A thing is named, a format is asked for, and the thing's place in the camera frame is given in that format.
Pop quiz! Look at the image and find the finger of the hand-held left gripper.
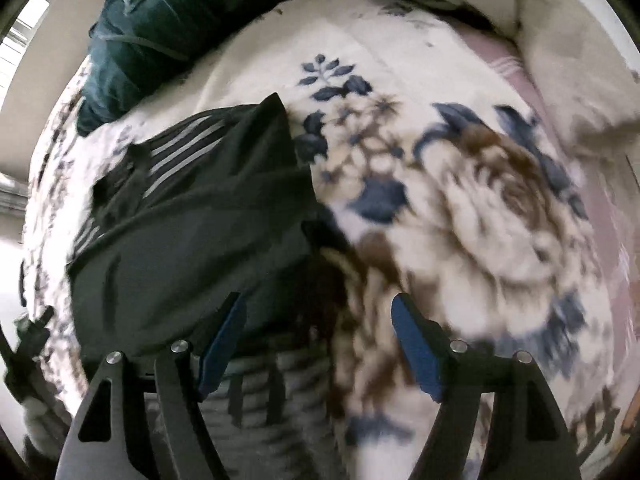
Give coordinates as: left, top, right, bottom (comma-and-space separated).
4, 304, 57, 406

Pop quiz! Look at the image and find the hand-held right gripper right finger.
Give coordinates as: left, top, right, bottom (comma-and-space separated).
391, 292, 584, 480

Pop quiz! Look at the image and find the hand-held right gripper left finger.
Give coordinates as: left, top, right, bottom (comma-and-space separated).
55, 291, 247, 480

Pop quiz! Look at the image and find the black striped garment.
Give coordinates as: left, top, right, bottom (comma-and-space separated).
65, 92, 351, 480

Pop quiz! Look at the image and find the floral blanket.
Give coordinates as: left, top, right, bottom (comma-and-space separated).
20, 0, 626, 480

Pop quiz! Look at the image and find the window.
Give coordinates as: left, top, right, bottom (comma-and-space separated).
0, 0, 51, 106

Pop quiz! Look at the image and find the cream pillow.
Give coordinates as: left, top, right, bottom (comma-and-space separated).
505, 0, 640, 156

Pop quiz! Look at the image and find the teal plush blanket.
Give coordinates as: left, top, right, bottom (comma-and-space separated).
75, 0, 441, 137

